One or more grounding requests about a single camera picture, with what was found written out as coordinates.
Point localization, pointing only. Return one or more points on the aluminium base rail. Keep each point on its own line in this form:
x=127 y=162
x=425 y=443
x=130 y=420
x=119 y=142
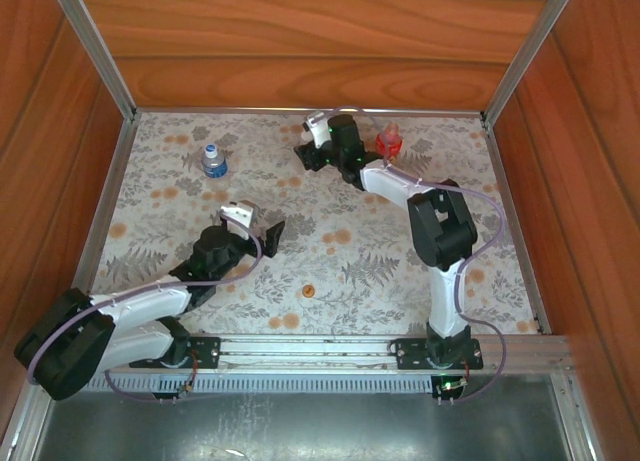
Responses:
x=300 y=348

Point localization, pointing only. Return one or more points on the red plastic bottle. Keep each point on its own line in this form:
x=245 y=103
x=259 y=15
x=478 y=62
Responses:
x=389 y=143

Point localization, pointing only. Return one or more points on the aluminium frame crossbar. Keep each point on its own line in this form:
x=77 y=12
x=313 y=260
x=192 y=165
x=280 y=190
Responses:
x=250 y=111

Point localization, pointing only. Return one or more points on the grey metal sheet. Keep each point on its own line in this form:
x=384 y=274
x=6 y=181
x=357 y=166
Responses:
x=300 y=431

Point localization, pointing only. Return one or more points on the small circuit board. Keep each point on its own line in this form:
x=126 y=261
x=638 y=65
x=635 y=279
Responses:
x=450 y=386
x=185 y=390

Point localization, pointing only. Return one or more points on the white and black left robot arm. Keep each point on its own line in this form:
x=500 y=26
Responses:
x=145 y=301

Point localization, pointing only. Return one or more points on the aluminium frame post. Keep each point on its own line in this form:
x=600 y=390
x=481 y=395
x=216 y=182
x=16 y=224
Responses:
x=98 y=51
x=526 y=51

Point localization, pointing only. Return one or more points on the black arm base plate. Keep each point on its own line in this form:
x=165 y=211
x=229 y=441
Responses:
x=205 y=351
x=410 y=353

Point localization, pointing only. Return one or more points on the gold bottle cap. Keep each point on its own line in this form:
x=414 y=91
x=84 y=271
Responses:
x=308 y=291

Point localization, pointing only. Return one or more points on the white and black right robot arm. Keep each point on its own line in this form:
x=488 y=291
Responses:
x=445 y=301

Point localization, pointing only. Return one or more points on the aluminium side rail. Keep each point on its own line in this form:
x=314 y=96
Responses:
x=510 y=206
x=107 y=196

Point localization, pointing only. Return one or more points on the blue label water bottle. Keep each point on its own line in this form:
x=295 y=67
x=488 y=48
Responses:
x=215 y=167

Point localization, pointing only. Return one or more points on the floral table mat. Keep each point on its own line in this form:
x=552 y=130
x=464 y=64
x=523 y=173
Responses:
x=325 y=281

